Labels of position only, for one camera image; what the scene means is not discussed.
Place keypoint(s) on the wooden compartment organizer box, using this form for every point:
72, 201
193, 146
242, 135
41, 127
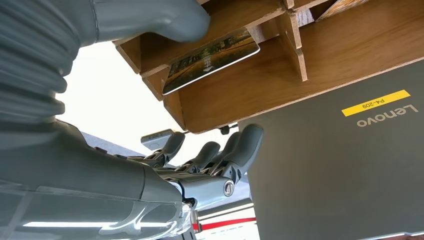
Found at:
265, 82

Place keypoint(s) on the grey laptop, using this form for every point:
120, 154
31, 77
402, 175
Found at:
331, 172

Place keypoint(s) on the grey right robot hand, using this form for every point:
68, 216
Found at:
82, 185

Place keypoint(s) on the small dark hub box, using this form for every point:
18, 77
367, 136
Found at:
154, 140

